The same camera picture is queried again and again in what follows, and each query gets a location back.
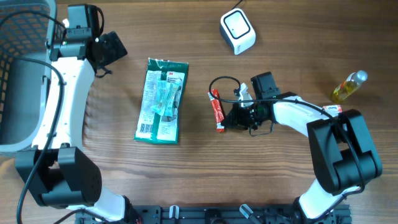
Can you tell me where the yellow liquid bottle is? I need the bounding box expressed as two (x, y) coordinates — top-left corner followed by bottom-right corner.
(330, 70), (368, 104)

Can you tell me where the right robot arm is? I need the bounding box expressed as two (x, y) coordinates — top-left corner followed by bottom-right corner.
(221, 72), (382, 223)

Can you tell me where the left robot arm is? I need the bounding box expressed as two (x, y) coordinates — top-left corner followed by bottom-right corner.
(15, 4), (130, 223)

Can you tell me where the black left camera cable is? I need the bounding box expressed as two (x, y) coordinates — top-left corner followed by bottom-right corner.
(0, 11), (103, 224)

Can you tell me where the white barcode scanner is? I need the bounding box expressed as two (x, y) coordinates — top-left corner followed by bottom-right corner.
(220, 8), (256, 55)

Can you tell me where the green 3M gloves package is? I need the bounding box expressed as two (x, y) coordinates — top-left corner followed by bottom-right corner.
(134, 58), (189, 144)

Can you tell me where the grey plastic mesh basket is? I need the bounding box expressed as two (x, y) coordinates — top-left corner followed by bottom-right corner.
(1, 0), (63, 157)

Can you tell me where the black camera cable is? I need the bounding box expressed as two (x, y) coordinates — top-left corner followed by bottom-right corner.
(0, 11), (103, 224)
(208, 76), (366, 218)

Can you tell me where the mint green wipes pack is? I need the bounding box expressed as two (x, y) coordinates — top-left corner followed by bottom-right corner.
(151, 79), (180, 117)

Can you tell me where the orange Kleenex tissue pack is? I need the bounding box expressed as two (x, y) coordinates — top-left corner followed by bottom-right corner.
(322, 105), (343, 113)

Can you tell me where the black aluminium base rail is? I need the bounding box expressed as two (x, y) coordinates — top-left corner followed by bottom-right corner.
(75, 203), (352, 224)

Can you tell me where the red stick sachet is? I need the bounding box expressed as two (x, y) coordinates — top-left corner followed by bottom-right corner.
(208, 89), (224, 133)

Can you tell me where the black right camera cable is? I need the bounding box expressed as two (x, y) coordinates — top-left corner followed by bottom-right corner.
(208, 76), (366, 218)

